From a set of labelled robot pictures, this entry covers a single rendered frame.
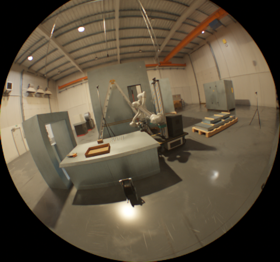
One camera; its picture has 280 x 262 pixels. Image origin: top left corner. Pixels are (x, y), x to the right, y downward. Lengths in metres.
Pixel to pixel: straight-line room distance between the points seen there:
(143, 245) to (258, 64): 11.45
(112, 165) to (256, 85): 11.12
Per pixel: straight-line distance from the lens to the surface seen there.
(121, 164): 1.62
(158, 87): 2.36
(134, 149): 1.47
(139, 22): 9.51
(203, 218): 1.41
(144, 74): 4.40
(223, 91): 7.27
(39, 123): 2.03
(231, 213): 1.53
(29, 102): 11.96
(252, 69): 11.02
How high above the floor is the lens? 1.28
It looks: 10 degrees down
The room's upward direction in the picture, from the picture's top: 11 degrees counter-clockwise
